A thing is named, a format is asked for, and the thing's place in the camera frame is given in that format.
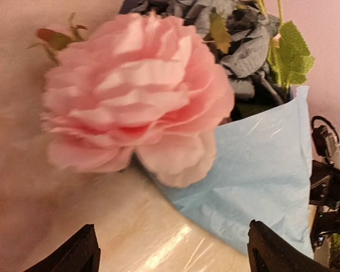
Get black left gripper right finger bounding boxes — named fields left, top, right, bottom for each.
left=247, top=220, right=329, bottom=272

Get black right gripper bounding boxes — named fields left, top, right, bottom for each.
left=309, top=160, right=340, bottom=210

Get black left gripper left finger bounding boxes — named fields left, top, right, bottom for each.
left=26, top=224, right=101, bottom=272

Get blue wrapping paper sheet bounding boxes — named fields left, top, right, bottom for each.
left=158, top=86, right=313, bottom=257

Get yellow fake flower stem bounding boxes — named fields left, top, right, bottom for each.
left=267, top=1, right=315, bottom=89

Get pink fake flower stem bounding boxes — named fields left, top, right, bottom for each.
left=36, top=13, right=235, bottom=188

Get blue fake flower bunch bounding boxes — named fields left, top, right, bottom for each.
left=119, top=1, right=287, bottom=105

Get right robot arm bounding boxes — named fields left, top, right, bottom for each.
left=309, top=160, right=340, bottom=271

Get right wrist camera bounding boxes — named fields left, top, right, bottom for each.
left=311, top=116, right=340, bottom=169

